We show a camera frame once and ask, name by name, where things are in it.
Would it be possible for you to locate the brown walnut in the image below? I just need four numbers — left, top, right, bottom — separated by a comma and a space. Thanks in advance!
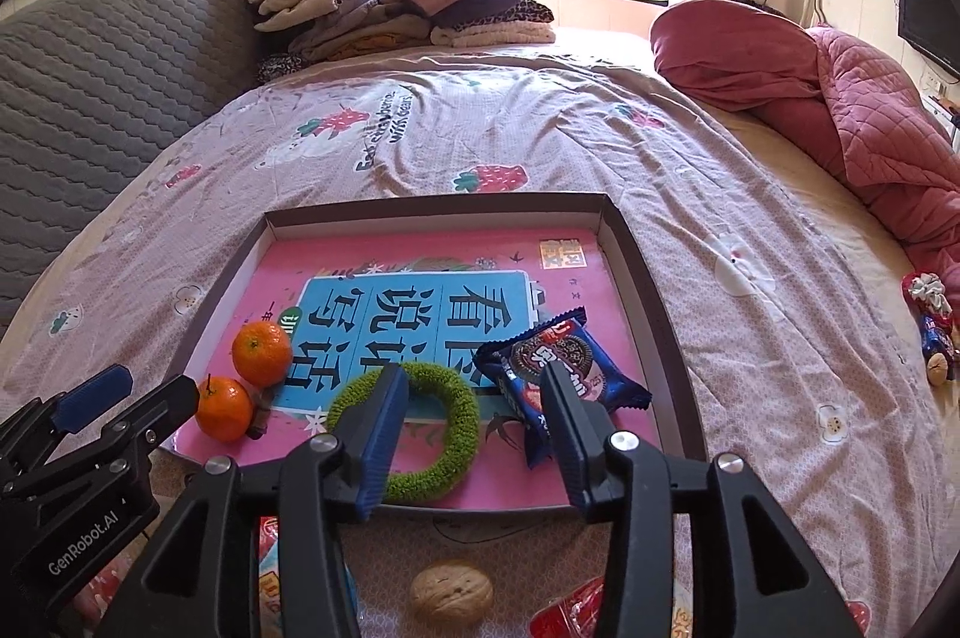
409, 561, 494, 625

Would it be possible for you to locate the pink quilted blanket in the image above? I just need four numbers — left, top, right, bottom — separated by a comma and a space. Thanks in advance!
649, 0, 960, 309

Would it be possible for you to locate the cream folded garment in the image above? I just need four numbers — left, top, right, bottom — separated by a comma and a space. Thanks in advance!
429, 21, 556, 48

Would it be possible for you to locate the olive folded garment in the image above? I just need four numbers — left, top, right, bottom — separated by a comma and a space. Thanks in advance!
304, 15, 432, 63

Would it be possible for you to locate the shallow brown cardboard box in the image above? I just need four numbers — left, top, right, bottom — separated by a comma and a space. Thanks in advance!
161, 191, 710, 519

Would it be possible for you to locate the beige bed sheet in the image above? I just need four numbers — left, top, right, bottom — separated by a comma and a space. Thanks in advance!
555, 26, 960, 638

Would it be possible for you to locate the small blue packet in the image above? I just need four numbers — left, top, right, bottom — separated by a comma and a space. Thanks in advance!
919, 308, 957, 384

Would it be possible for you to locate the leopard print garment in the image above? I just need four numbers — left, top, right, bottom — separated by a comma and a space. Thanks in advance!
480, 0, 556, 28

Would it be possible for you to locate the grey quilted headboard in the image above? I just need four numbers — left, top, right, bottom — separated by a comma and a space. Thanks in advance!
0, 0, 260, 339

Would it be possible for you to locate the pink and blue book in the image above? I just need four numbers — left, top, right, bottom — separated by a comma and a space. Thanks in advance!
176, 225, 665, 511

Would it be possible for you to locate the blue cookie packet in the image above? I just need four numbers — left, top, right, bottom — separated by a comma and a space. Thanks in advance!
476, 306, 653, 468

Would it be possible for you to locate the toy egg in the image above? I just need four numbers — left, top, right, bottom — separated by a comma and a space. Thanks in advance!
529, 574, 610, 638
257, 516, 359, 638

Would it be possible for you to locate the orange tangerine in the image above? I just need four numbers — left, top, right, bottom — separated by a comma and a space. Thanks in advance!
196, 375, 254, 442
231, 321, 293, 384

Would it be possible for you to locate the red and white scrunchie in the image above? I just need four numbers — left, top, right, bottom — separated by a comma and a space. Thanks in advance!
904, 272, 953, 313

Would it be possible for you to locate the black television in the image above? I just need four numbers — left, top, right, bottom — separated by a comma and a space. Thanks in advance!
898, 0, 960, 82

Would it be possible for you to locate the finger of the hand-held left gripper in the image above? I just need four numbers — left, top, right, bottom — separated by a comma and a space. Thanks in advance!
45, 374, 200, 460
0, 364, 134, 459

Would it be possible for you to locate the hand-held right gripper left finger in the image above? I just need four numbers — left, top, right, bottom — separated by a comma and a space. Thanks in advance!
101, 362, 410, 638

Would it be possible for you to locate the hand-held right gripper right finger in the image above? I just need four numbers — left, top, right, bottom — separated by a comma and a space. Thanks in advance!
538, 362, 863, 638

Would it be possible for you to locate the green fuzzy scrunchie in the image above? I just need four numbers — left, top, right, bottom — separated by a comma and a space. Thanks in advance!
326, 362, 481, 502

